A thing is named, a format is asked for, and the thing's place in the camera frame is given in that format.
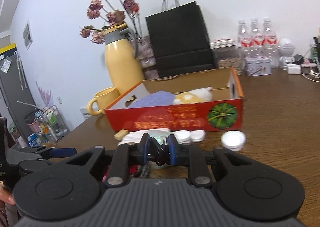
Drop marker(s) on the white charger adapter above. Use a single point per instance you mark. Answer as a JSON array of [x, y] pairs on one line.
[[293, 69]]

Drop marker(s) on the water bottle left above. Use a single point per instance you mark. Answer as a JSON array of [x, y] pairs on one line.
[[244, 39]]

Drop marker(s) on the white bottle cap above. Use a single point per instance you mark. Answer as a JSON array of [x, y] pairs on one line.
[[183, 137], [233, 140]]

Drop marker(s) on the yellow thermos jug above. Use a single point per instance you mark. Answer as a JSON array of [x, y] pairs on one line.
[[121, 57]]

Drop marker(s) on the dried pink roses bouquet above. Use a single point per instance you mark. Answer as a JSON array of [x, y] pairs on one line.
[[115, 14]]

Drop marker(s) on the iridescent plastic bag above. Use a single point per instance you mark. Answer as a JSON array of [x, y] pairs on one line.
[[159, 148]]

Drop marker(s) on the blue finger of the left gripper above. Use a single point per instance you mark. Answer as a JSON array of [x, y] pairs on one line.
[[62, 152]]

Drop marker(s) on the red artificial rose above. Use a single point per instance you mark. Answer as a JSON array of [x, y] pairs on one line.
[[135, 171]]

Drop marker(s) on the small decorated tin box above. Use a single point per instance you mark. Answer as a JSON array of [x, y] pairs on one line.
[[258, 66]]

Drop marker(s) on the yellow plush toy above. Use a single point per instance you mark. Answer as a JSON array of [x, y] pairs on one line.
[[194, 96]]

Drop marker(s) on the purple drawstring pouch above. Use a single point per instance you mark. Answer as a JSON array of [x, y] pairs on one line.
[[160, 98]]

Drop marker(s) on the water bottle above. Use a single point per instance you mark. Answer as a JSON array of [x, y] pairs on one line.
[[270, 42], [257, 37], [244, 39]]

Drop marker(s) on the tan eraser block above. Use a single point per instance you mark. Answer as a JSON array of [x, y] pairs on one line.
[[121, 134]]

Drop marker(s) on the wire storage rack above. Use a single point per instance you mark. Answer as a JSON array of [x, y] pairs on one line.
[[47, 124]]

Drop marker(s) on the red cardboard box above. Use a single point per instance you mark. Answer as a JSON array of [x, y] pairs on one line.
[[223, 113]]

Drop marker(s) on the black paper bag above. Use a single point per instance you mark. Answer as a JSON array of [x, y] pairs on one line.
[[180, 40]]

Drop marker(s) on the clear seed container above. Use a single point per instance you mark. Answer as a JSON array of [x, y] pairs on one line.
[[227, 54]]

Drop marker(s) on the white robot figurine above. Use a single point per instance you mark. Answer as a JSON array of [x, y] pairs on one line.
[[286, 51]]

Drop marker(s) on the water bottle middle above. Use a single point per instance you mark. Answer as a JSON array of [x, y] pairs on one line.
[[257, 37]]

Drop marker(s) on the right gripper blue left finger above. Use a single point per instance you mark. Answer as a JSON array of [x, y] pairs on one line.
[[144, 148]]

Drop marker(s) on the yellow ceramic mug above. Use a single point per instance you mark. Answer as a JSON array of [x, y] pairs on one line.
[[102, 99]]

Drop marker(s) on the water bottle right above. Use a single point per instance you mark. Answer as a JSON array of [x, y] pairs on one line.
[[270, 42]]

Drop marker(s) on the person's left hand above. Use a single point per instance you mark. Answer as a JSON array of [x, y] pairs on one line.
[[5, 196]]

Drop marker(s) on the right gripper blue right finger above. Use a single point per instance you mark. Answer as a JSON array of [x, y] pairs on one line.
[[174, 149]]

